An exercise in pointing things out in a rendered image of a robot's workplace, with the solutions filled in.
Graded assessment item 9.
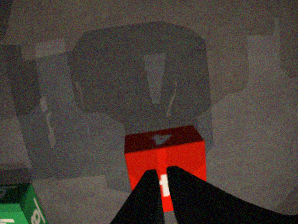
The red block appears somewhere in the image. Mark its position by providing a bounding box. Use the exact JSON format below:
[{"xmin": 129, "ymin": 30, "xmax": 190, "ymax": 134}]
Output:
[{"xmin": 124, "ymin": 125, "xmax": 206, "ymax": 212}]

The green block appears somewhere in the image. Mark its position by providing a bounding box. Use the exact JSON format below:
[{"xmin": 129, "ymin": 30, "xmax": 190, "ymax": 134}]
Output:
[{"xmin": 0, "ymin": 183, "xmax": 48, "ymax": 224}]

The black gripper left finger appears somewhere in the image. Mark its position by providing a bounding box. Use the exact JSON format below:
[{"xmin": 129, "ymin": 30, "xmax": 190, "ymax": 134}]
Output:
[{"xmin": 110, "ymin": 169, "xmax": 165, "ymax": 224}]

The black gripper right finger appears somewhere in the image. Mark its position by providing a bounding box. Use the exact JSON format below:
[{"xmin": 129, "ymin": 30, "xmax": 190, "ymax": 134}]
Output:
[{"xmin": 166, "ymin": 165, "xmax": 298, "ymax": 224}]

